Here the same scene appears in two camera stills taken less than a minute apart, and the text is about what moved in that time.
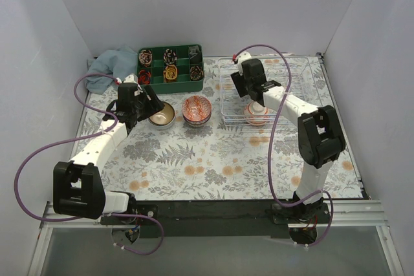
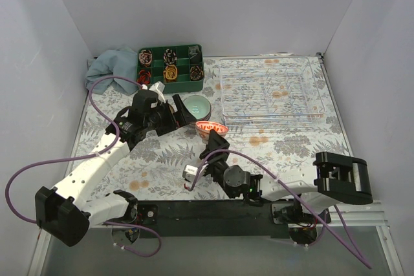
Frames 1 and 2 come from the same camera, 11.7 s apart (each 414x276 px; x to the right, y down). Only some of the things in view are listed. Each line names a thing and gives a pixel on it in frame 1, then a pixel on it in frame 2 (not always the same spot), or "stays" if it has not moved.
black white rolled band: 169,57 stays
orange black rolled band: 144,77 stays
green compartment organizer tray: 171,69 stays
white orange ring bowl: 255,114 → 203,129
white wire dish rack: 294,73 stays
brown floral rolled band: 196,73 stays
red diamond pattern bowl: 196,110 → 206,122
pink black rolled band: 145,57 stays
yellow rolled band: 171,73 stays
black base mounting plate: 201,219 stays
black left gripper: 146,102 → 173,116
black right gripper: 239,84 → 213,153
